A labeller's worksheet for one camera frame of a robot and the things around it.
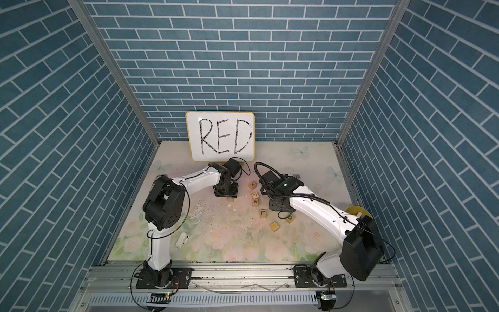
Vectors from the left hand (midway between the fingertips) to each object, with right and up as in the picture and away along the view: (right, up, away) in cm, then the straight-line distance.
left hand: (235, 196), depth 96 cm
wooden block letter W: (+10, -3, -4) cm, 11 cm away
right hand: (+21, -2, -14) cm, 25 cm away
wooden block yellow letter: (+18, -11, -12) cm, 24 cm away
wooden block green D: (+26, -9, -9) cm, 29 cm away
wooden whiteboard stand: (-4, +17, -14) cm, 22 cm away
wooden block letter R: (-2, -1, -3) cm, 4 cm away
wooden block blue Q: (+32, +9, +7) cm, 34 cm away
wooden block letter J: (+10, 0, 0) cm, 10 cm away
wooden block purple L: (+14, -7, -7) cm, 17 cm away
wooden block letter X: (+8, +5, +3) cm, 10 cm away
